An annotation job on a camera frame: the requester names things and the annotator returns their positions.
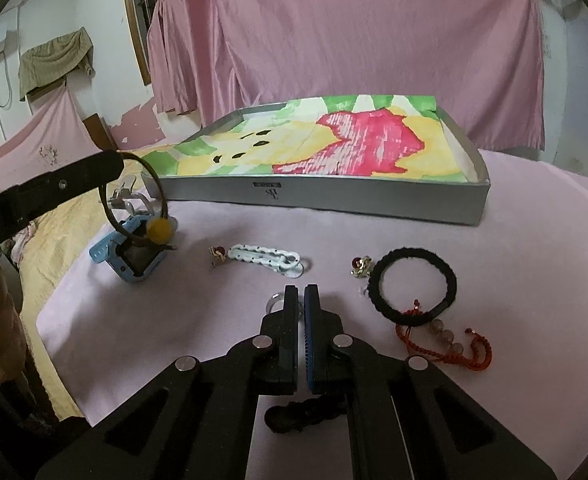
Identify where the person's left hand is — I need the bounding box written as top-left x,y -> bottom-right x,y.
0,266 -> 27,385

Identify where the grey claw hair clip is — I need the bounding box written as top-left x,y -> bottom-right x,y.
108,174 -> 155,217

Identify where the clear silver ring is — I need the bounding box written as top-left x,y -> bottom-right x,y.
264,291 -> 305,316

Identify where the pink embroidered cloth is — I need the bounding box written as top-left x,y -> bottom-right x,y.
0,87 -> 100,193

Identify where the red string bead bracelet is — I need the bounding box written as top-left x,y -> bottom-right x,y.
395,299 -> 494,373

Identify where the blue smart watch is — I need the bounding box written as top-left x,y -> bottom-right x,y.
89,231 -> 165,283

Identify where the large pink curtain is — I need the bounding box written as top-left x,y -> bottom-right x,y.
182,0 -> 544,151

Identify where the black braided hair clip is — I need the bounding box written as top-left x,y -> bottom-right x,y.
264,394 -> 346,434

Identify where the gold earring red stone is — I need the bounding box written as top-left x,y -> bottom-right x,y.
350,256 -> 374,278

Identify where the pink tablecloth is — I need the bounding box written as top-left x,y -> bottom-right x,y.
36,148 -> 588,480

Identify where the olive green hanging cloth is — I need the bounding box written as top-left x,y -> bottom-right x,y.
17,27 -> 94,101

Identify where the yellow bed blanket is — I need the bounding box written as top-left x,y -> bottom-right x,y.
18,190 -> 108,419

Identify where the grey tray with floral liner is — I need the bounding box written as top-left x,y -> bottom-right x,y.
142,94 -> 490,226

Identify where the black hair tie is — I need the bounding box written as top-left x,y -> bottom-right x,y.
366,246 -> 459,328

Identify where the tied pink window curtain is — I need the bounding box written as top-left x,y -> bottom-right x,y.
146,0 -> 196,114

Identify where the brown hair tie yellow bead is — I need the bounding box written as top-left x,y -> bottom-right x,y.
98,152 -> 176,252

